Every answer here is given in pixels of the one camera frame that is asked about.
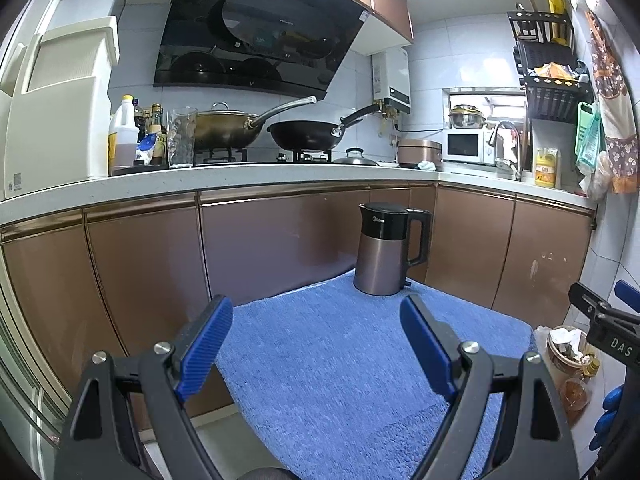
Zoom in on black glass range hood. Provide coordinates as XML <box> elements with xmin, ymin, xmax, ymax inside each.
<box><xmin>152</xmin><ymin>0</ymin><xmax>371</xmax><ymax>98</ymax></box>

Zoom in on chrome kitchen faucet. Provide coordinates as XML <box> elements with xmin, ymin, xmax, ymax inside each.
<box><xmin>487</xmin><ymin>121</ymin><xmax>523</xmax><ymax>181</ymax></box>

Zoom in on yellow bag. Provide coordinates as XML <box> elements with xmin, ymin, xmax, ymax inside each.
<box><xmin>534</xmin><ymin>147</ymin><xmax>561</xmax><ymax>188</ymax></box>

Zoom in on glass wok lid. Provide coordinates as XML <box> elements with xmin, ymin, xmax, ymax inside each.
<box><xmin>197</xmin><ymin>102</ymin><xmax>251</xmax><ymax>120</ymax></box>

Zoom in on person's right hand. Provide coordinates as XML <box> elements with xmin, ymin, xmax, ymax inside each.
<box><xmin>590</xmin><ymin>385</ymin><xmax>626</xmax><ymax>448</ymax></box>

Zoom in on large white appliance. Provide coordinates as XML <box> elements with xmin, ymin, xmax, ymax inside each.
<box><xmin>0</xmin><ymin>15</ymin><xmax>121</xmax><ymax>201</ymax></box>

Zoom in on floral apron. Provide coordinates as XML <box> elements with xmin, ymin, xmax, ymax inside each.
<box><xmin>585</xmin><ymin>10</ymin><xmax>631</xmax><ymax>193</ymax></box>

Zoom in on yellow plastic roll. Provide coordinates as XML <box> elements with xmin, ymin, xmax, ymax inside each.
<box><xmin>545</xmin><ymin>0</ymin><xmax>568</xmax><ymax>43</ymax></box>

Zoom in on white hanging plastic bag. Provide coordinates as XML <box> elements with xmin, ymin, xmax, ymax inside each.
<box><xmin>580</xmin><ymin>151</ymin><xmax>611</xmax><ymax>200</ymax></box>

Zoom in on metal sliding door frame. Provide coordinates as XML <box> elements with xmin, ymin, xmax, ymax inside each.
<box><xmin>0</xmin><ymin>270</ymin><xmax>73</xmax><ymax>466</ymax></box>

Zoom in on steel pot lid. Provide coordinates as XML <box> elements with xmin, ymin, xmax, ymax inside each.
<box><xmin>332</xmin><ymin>147</ymin><xmax>379</xmax><ymax>167</ymax></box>

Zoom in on brown kitchen base cabinet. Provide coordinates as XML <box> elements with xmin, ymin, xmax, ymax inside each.
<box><xmin>0</xmin><ymin>180</ymin><xmax>598</xmax><ymax>436</ymax></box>

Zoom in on dark glass sauce bottle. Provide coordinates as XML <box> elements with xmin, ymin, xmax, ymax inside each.
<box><xmin>149</xmin><ymin>103</ymin><xmax>168</xmax><ymax>166</ymax></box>
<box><xmin>135</xmin><ymin>107</ymin><xmax>153</xmax><ymax>151</ymax></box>

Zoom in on brown rice cooker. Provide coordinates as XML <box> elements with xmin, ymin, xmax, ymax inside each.
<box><xmin>397</xmin><ymin>139</ymin><xmax>443</xmax><ymax>170</ymax></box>

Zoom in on golden wok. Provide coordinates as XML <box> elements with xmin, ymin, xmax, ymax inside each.
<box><xmin>192</xmin><ymin>96</ymin><xmax>318</xmax><ymax>150</ymax></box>

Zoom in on assorted seasoning packets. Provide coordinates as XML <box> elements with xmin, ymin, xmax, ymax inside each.
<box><xmin>532</xmin><ymin>61</ymin><xmax>588</xmax><ymax>82</ymax></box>

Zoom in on brown black electric kettle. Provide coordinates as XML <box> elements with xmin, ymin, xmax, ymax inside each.
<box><xmin>353</xmin><ymin>202</ymin><xmax>432</xmax><ymax>296</ymax></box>

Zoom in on blue white pouch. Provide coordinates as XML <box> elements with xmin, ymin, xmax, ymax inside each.
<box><xmin>132</xmin><ymin>135</ymin><xmax>158</xmax><ymax>166</ymax></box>

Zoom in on black frying pan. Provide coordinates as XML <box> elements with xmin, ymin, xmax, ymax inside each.
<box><xmin>267</xmin><ymin>104</ymin><xmax>378</xmax><ymax>152</ymax></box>

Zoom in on green plastic board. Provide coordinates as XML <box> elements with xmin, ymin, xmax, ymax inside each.
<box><xmin>574</xmin><ymin>101</ymin><xmax>603</xmax><ymax>173</ymax></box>

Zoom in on white carton pieces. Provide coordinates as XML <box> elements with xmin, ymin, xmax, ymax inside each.
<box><xmin>552</xmin><ymin>330</ymin><xmax>581</xmax><ymax>357</ymax></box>

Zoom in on white plastic bottle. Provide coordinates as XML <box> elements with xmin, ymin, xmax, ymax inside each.
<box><xmin>108</xmin><ymin>95</ymin><xmax>141</xmax><ymax>171</ymax></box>

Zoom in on clear plastic bag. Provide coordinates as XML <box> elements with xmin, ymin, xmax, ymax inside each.
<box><xmin>532</xmin><ymin>326</ymin><xmax>553</xmax><ymax>356</ymax></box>

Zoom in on amber cooking oil bottle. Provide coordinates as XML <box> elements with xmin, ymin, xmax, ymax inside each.
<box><xmin>560</xmin><ymin>357</ymin><xmax>601</xmax><ymax>423</ymax></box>

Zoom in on black wall rack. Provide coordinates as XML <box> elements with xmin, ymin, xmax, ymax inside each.
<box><xmin>506</xmin><ymin>7</ymin><xmax>596</xmax><ymax>120</ymax></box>

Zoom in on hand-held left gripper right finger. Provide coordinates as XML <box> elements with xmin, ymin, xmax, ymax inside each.
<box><xmin>400</xmin><ymin>294</ymin><xmax>581</xmax><ymax>480</ymax></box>

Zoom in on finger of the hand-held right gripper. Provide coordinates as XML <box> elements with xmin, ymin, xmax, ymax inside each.
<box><xmin>570</xmin><ymin>282</ymin><xmax>626</xmax><ymax>331</ymax></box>
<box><xmin>615</xmin><ymin>280</ymin><xmax>640</xmax><ymax>313</ymax></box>

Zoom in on white microwave oven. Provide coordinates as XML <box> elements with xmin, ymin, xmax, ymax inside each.
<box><xmin>444</xmin><ymin>128</ymin><xmax>493</xmax><ymax>166</ymax></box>

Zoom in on kitchen window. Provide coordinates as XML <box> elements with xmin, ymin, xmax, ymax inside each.
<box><xmin>442</xmin><ymin>87</ymin><xmax>526</xmax><ymax>133</ymax></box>

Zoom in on white water heater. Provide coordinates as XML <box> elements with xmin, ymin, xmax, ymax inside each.
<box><xmin>371</xmin><ymin>46</ymin><xmax>412</xmax><ymax>113</ymax></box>

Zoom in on blue fluffy towel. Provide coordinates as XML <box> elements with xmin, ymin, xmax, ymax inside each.
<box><xmin>212</xmin><ymin>270</ymin><xmax>533</xmax><ymax>480</ymax></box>

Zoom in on steel pot with lid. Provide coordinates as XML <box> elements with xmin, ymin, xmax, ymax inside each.
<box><xmin>448</xmin><ymin>105</ymin><xmax>487</xmax><ymax>130</ymax></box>

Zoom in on clear glass pitcher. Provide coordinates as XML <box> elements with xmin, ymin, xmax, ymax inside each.
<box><xmin>166</xmin><ymin>106</ymin><xmax>198</xmax><ymax>168</ymax></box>

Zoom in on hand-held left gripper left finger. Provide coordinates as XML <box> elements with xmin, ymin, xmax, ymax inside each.
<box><xmin>52</xmin><ymin>295</ymin><xmax>234</xmax><ymax>480</ymax></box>

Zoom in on dark grey rounded object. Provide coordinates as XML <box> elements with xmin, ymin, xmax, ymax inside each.
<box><xmin>240</xmin><ymin>467</ymin><xmax>292</xmax><ymax>480</ymax></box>

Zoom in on beige plastic bin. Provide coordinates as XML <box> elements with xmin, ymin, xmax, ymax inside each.
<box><xmin>545</xmin><ymin>326</ymin><xmax>593</xmax><ymax>376</ymax></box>

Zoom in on gas stove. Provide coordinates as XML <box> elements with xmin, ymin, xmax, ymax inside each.
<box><xmin>192</xmin><ymin>146</ymin><xmax>333</xmax><ymax>166</ymax></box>

